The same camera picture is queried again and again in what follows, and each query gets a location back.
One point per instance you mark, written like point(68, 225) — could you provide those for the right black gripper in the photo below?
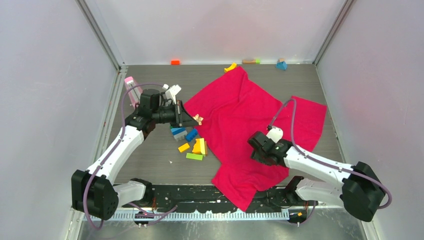
point(255, 155)

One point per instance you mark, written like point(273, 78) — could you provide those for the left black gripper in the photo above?
point(182, 118)

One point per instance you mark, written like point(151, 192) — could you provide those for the red maple leaf brooch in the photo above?
point(198, 119)

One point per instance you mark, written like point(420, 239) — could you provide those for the red t-shirt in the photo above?
point(233, 108)

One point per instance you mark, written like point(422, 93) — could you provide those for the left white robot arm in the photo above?
point(93, 191)

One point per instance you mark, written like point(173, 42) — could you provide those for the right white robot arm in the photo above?
point(356, 188)

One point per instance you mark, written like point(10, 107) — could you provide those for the green blue grey block stack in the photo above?
point(179, 133)

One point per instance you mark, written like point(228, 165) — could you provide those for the blue toothed block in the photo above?
point(191, 135)

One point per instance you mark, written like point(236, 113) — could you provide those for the yellow flat block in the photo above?
point(183, 147)

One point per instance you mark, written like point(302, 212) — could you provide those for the yellow orange stepped block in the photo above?
point(200, 147)

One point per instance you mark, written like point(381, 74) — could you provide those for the lime green long block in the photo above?
point(194, 156)

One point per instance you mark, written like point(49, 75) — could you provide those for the pink metronome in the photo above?
point(135, 91)

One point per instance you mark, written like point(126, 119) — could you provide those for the yellow arch block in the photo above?
point(231, 67)

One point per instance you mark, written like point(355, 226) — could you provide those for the brown wooden block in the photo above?
point(249, 61)

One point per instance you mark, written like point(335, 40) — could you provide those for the blue triangular block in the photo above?
point(281, 64)

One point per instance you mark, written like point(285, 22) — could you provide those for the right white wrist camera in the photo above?
point(275, 134)

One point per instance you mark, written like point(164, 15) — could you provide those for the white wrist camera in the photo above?
point(171, 93)
point(275, 134)

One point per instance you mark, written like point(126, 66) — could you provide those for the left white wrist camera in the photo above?
point(171, 93)

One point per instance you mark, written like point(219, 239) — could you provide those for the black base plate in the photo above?
point(207, 198)

